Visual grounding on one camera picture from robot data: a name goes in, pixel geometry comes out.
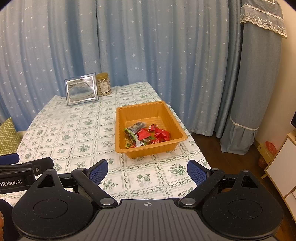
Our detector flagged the silver picture frame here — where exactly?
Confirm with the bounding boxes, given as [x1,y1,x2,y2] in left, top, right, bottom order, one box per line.
[64,73,99,106]

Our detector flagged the yellow cardboard box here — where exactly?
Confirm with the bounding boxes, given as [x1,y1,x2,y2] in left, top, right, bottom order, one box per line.
[257,144,269,158]

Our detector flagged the large red snack packet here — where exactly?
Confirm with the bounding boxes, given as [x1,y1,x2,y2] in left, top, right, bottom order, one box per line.
[136,129,152,141]

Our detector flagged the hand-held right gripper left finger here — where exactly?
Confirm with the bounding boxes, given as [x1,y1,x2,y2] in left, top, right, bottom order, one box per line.
[28,159,118,208]

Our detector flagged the clear dark snack packet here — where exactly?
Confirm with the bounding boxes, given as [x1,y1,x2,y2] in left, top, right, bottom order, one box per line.
[128,122,147,134]

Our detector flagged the green zigzag cushion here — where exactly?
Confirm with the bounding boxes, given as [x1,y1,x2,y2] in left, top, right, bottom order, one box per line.
[0,117,22,156]

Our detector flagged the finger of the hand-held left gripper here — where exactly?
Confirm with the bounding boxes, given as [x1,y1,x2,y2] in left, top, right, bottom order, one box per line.
[0,157,54,176]
[0,153,20,165]

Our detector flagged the blue lace-trimmed cover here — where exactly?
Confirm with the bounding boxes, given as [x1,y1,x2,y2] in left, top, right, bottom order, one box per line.
[220,0,287,155]

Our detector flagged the clear jar of nuts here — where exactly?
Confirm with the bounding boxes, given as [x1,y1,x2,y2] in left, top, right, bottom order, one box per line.
[96,73,112,96]

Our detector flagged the orange plastic tray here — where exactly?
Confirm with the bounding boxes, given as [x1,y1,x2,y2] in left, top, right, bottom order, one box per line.
[115,101,188,159]

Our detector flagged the blue star curtain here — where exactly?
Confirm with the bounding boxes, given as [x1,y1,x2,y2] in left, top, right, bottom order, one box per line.
[96,0,243,137]
[0,0,100,130]

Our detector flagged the red plastic bag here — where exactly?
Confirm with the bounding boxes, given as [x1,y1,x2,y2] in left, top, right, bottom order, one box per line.
[258,141,278,168]

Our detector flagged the white wooden cabinet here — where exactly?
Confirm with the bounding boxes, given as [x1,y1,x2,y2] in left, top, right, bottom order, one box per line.
[264,132,296,209]

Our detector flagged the long white green snack packet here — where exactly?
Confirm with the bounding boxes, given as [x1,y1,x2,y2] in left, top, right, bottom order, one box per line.
[124,128,145,148]

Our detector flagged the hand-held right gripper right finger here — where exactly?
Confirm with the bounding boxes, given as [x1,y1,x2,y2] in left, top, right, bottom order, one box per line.
[178,160,266,208]

